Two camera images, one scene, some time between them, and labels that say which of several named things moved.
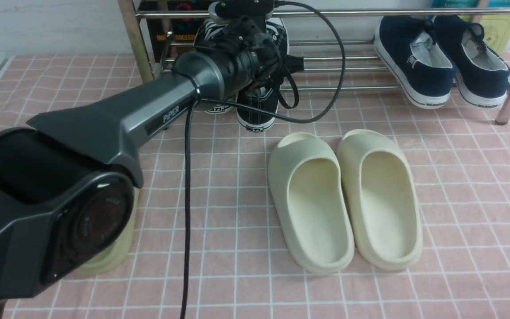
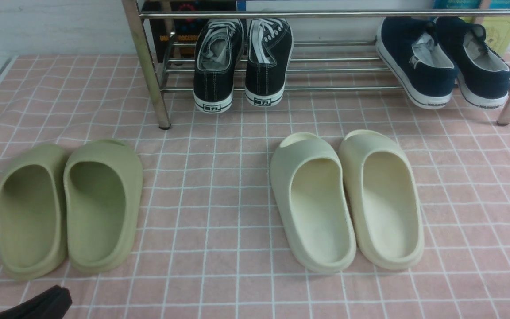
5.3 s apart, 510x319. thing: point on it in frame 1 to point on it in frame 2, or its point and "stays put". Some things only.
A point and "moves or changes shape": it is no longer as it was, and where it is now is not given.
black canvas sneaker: [208, 34] moves or changes shape
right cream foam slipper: [380, 200] stays put
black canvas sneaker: [266, 99] moves or changes shape
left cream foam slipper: [311, 193] stays put
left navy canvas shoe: [408, 47] stays put
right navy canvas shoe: [481, 74] stays put
